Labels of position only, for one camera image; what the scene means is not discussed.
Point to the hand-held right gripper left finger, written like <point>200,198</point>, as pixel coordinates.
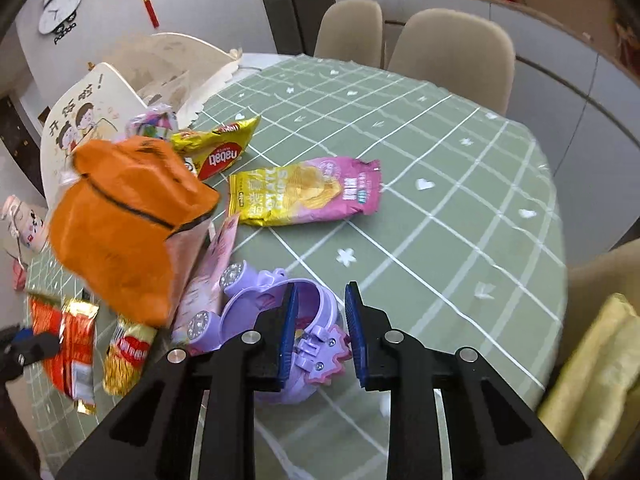
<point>286,330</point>

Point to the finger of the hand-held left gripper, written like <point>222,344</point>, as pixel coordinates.
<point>35,346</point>

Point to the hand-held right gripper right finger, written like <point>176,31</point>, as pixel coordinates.
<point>356,330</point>

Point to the purple plastic toy car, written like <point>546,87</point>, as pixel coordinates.
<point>245,305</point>

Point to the light pink snack packet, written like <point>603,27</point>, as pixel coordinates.
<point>205,285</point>

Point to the orange snack packet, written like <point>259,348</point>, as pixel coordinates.
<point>125,225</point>

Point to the small red packet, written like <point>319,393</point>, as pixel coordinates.
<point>19,275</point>

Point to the yellow red striped snack packet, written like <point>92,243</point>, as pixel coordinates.
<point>125,355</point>

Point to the pink yellow chips packet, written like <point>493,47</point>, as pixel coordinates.
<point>305,190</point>

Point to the yellow red wafer packet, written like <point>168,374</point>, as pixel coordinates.
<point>225,152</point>

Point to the green checked tablecloth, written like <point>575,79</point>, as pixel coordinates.
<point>425,150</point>

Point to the colourful candy wrapper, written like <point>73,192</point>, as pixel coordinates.
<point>155,122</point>

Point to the white cartoon paper bag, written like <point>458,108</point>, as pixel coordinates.
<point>95,105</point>

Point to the black door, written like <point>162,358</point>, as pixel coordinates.
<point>285,5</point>

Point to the brown red doll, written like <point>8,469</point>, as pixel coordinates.
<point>627,37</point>

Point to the panda wall clock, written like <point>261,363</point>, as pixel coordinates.
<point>60,7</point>

